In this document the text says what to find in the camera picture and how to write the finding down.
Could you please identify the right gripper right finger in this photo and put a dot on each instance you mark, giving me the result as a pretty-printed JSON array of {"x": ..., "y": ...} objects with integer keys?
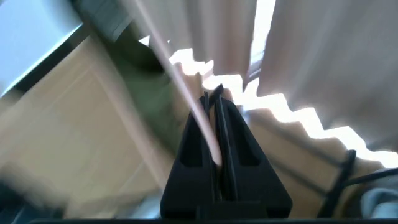
[{"x": 248, "y": 174}]

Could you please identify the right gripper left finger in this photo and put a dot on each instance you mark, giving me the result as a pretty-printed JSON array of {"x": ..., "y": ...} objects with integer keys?
[{"x": 189, "y": 174}]

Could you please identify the pink clothes hanger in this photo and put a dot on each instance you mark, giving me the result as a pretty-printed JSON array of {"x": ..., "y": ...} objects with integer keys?
[{"x": 183, "y": 90}]

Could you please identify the green short-sleeved shirt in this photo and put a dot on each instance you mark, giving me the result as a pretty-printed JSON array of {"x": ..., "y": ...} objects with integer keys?
[{"x": 149, "y": 87}]

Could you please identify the black clothes rack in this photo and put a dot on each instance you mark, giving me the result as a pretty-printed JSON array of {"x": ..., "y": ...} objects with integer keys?
[{"x": 337, "y": 186}]

